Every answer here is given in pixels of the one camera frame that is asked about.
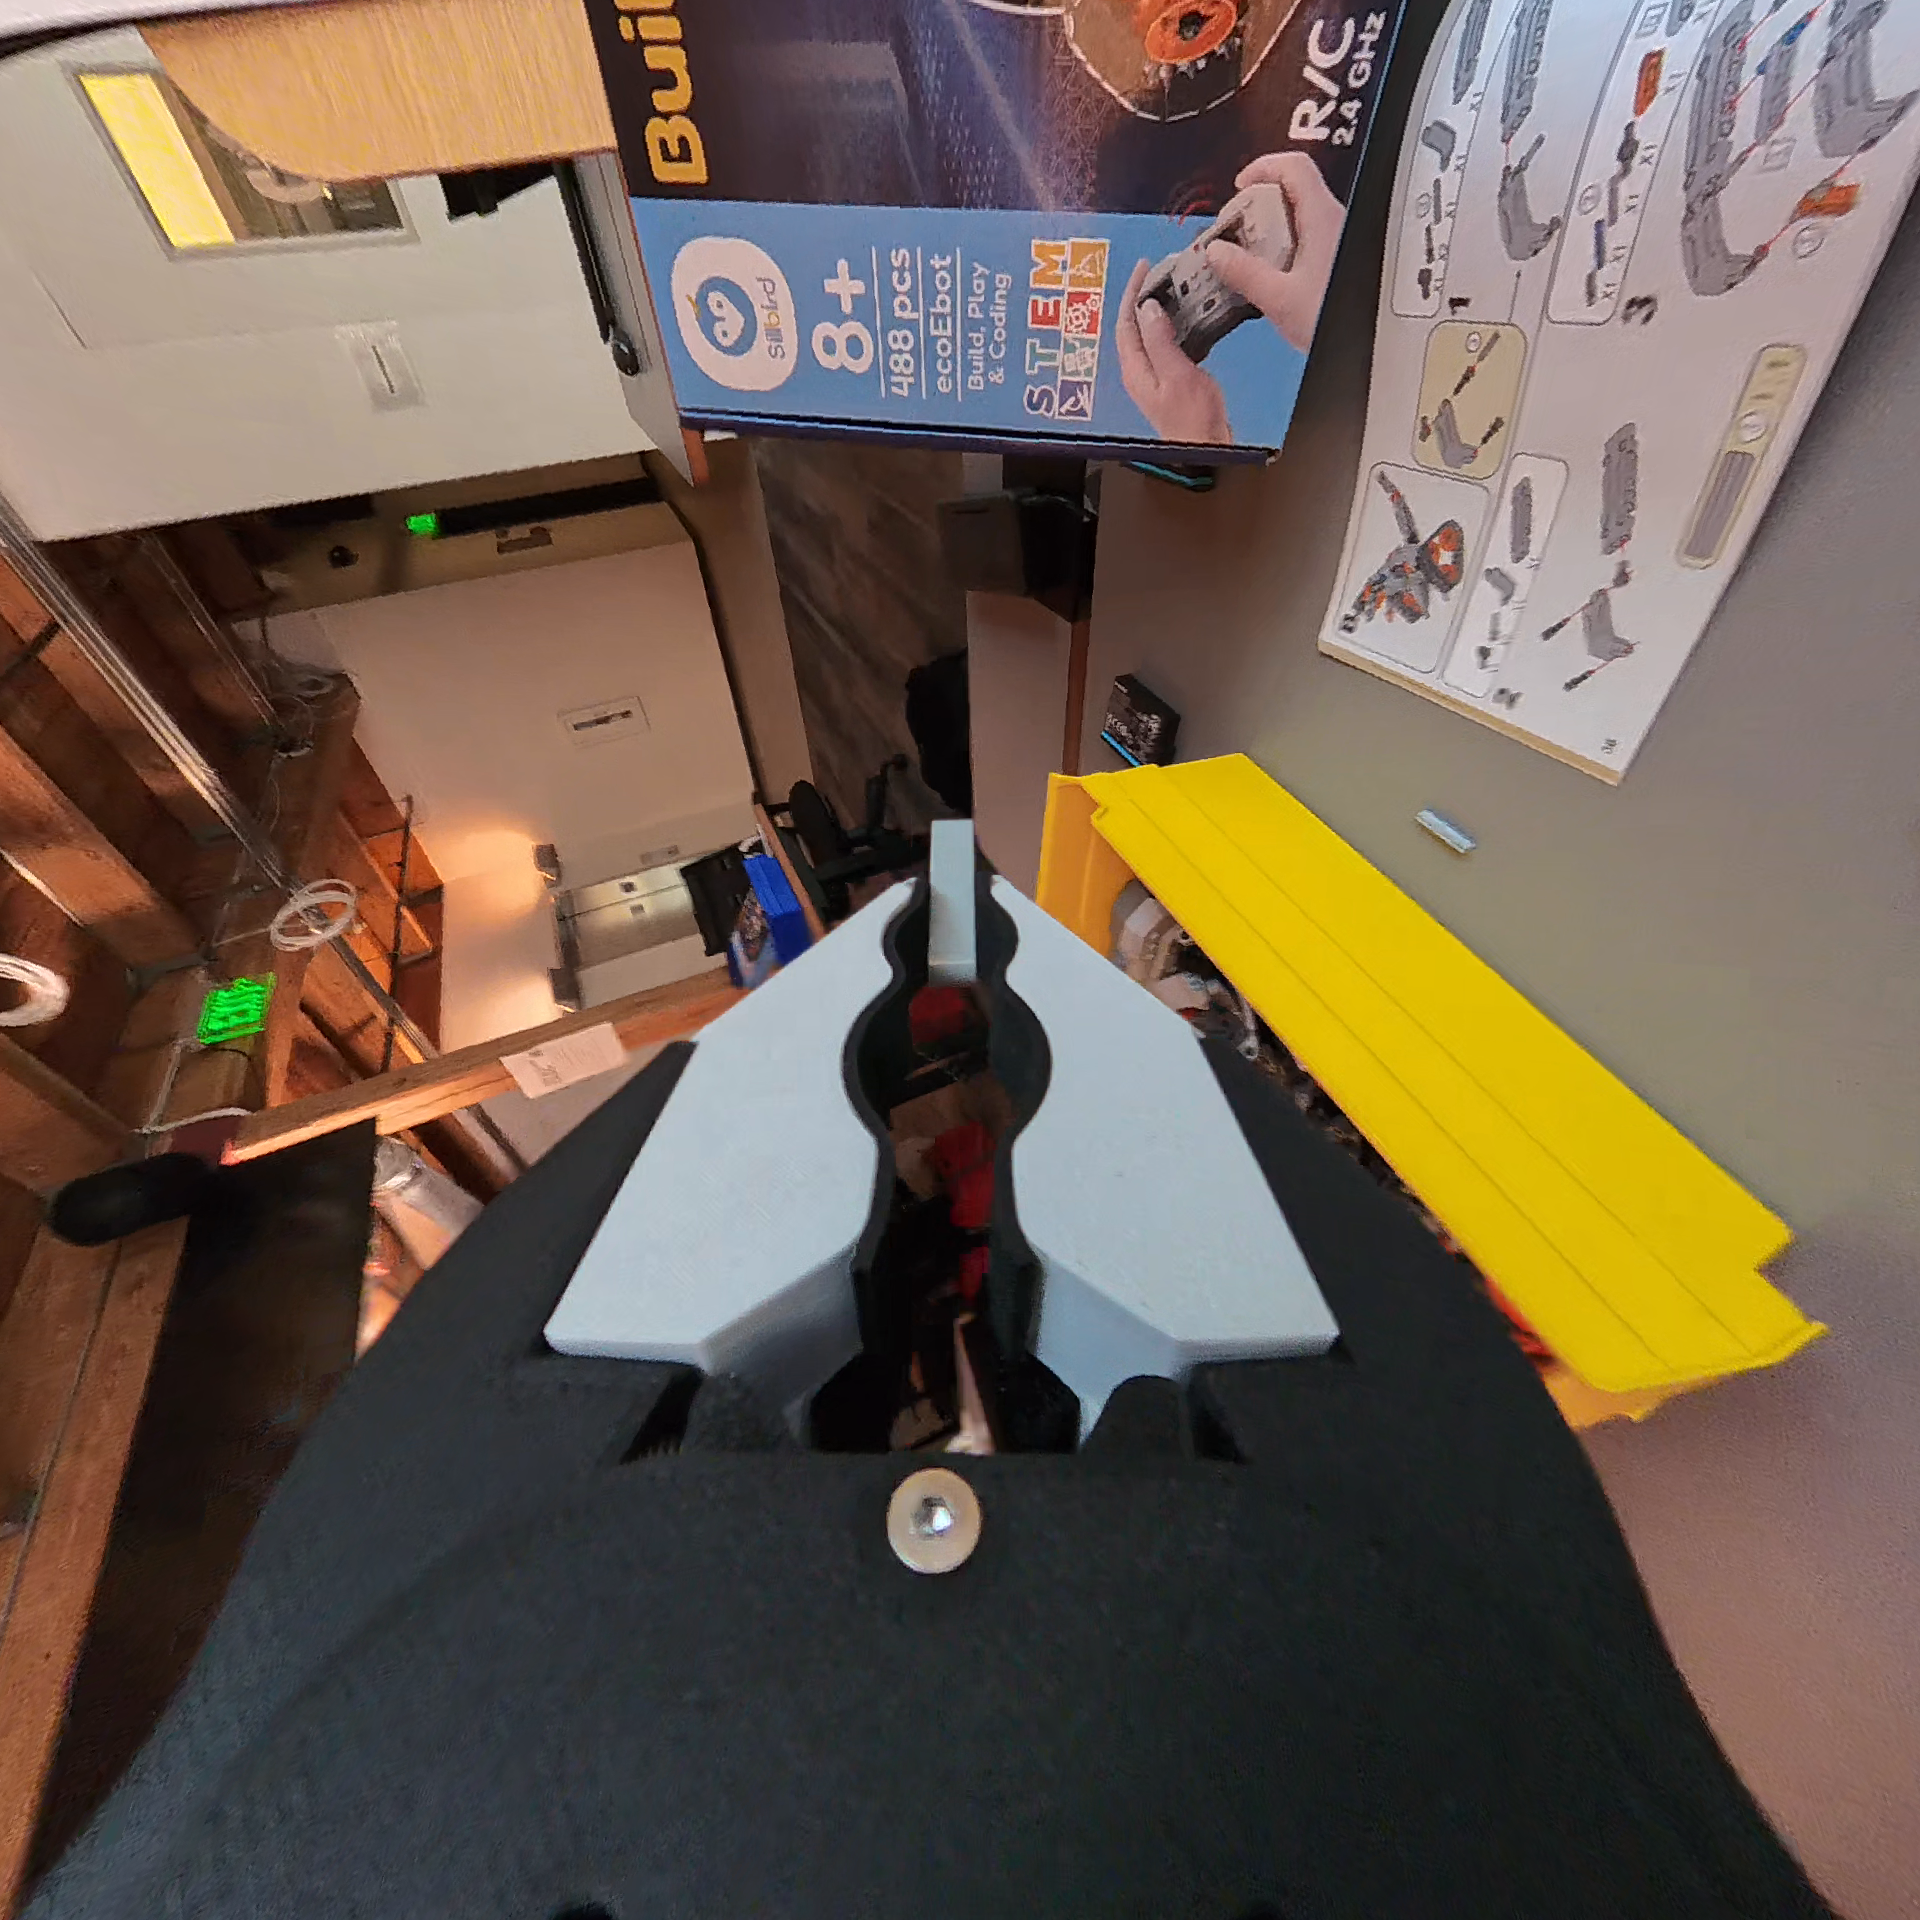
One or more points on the grey desk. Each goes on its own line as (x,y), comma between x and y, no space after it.
(1723,975)

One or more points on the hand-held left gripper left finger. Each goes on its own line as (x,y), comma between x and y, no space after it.
(720,1200)

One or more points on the open instruction booklet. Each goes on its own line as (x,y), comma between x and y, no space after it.
(1575,375)

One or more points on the small light grey axle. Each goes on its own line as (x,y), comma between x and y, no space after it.
(1444,829)

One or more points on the small grey toy brick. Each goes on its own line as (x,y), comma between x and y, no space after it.
(953,901)

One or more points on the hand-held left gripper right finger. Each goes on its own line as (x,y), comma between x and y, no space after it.
(1154,1200)

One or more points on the blue toy robot kit box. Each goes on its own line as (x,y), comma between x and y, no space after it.
(961,300)

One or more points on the green exit sign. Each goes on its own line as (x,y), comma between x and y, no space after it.
(235,1013)

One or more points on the yellow plastic bin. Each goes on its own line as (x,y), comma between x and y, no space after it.
(1424,1019)

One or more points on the small black box blue stripe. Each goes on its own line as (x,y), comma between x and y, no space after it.
(1140,721)

